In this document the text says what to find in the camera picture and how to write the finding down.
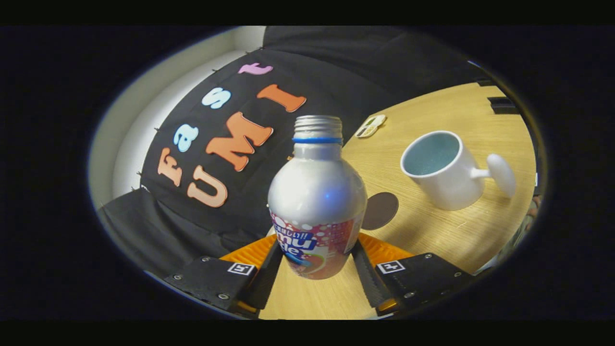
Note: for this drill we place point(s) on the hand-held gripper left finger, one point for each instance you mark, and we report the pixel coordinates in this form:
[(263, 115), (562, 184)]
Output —
[(269, 274)]

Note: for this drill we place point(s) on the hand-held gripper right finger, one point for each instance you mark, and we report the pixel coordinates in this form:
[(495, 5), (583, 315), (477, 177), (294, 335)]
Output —
[(367, 278)]

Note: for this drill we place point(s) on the dark brown round coaster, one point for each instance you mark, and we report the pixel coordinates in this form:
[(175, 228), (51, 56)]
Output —
[(382, 210)]

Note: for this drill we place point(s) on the silver juice bottle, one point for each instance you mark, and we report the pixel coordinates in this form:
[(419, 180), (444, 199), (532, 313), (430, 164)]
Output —
[(317, 192)]

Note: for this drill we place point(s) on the white cup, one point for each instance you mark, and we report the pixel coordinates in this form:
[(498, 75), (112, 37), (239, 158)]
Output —
[(451, 187)]

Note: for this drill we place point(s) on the wooden table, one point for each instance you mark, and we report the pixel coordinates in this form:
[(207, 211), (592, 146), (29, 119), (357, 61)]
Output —
[(456, 235)]

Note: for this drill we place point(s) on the white divided snack dish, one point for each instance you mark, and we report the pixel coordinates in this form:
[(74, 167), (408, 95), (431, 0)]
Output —
[(370, 126)]

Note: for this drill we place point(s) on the black backdrop cloth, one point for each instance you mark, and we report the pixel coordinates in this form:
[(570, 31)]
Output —
[(336, 67)]

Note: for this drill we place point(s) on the large black block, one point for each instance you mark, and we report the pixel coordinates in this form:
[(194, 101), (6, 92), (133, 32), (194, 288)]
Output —
[(502, 105)]

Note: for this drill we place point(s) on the small black block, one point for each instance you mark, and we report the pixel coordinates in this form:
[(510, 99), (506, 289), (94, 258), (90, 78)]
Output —
[(485, 82)]

